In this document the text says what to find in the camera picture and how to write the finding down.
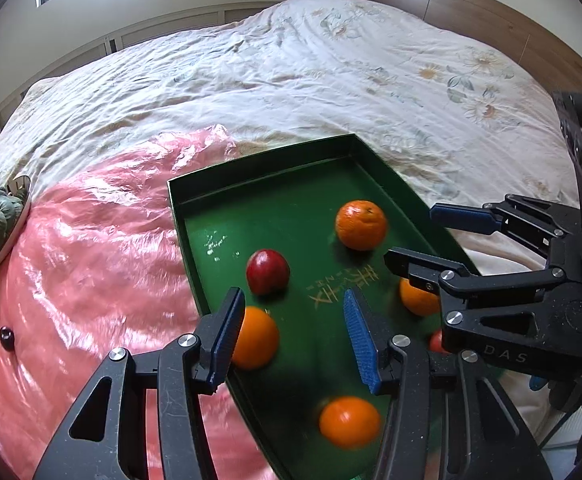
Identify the red apple in tray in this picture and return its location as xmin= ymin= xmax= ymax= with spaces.
xmin=245 ymin=249 xmax=290 ymax=296

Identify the pink plastic sheet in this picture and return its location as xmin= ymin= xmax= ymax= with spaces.
xmin=0 ymin=127 xmax=277 ymax=480

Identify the dark red small fruit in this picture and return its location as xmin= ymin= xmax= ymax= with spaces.
xmin=0 ymin=326 xmax=14 ymax=352

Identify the orange at tray top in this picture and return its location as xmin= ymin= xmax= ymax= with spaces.
xmin=334 ymin=200 xmax=389 ymax=252

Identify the small red fruit in tray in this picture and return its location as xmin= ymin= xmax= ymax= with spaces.
xmin=429 ymin=330 xmax=448 ymax=354

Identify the white floral bed quilt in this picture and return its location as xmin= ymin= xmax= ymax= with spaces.
xmin=0 ymin=0 xmax=580 ymax=436

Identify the green shallow tray box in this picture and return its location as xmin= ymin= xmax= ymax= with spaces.
xmin=167 ymin=134 xmax=468 ymax=479

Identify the orange at tray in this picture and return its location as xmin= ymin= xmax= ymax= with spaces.
xmin=231 ymin=306 xmax=280 ymax=370
xmin=318 ymin=396 xmax=382 ymax=450
xmin=334 ymin=200 xmax=389 ymax=252

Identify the wooden headboard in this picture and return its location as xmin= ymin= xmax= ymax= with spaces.
xmin=369 ymin=0 xmax=582 ymax=92

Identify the orange at tray bottom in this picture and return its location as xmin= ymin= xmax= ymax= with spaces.
xmin=318 ymin=396 xmax=382 ymax=450

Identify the orange at tray left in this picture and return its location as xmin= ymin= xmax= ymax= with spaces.
xmin=231 ymin=306 xmax=280 ymax=370

